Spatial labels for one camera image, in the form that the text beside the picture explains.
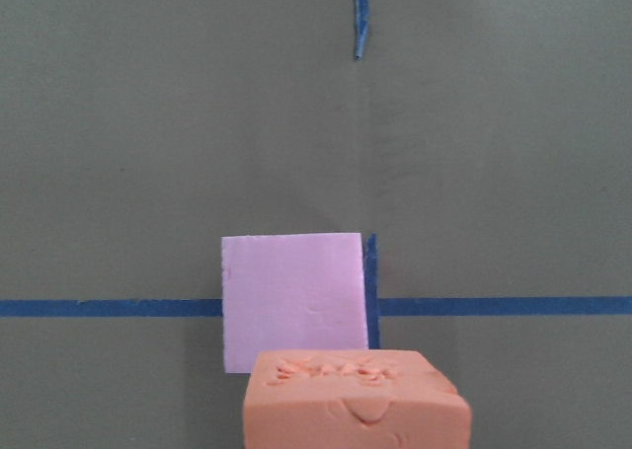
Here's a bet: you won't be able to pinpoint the orange foam cube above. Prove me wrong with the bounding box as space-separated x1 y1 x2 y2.
243 350 472 449

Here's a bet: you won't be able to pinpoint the light pink foam cube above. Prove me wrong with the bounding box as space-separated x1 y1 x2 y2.
221 232 368 374

